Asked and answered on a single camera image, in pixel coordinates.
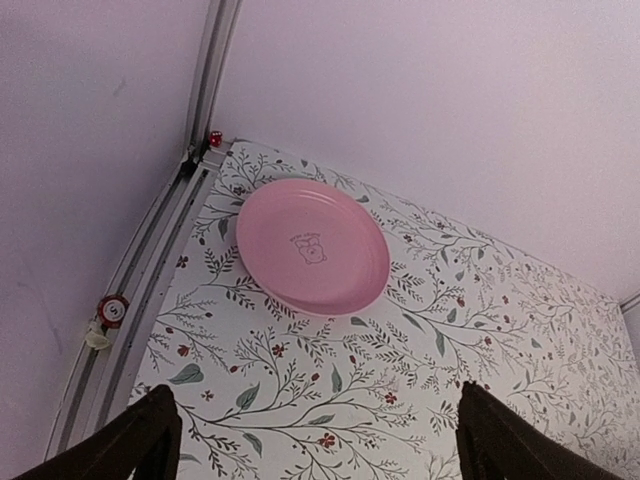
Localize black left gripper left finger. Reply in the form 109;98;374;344
19;385;182;480

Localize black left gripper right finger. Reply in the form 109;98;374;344
455;381;619;479

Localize red white poker chip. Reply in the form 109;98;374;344
97;294;129;329

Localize floral patterned table mat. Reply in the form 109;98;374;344
131;141;639;479

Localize pink plastic plate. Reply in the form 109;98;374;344
235;178;391;316

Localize red dice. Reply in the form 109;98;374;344
208;130;223;148

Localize left side aluminium rail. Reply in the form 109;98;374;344
44;142;231;459

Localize right aluminium frame post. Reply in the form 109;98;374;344
620;292;640;312

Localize aluminium frame post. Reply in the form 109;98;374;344
186;0;242;154
620;292;640;312

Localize left aluminium frame post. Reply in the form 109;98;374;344
186;0;242;154

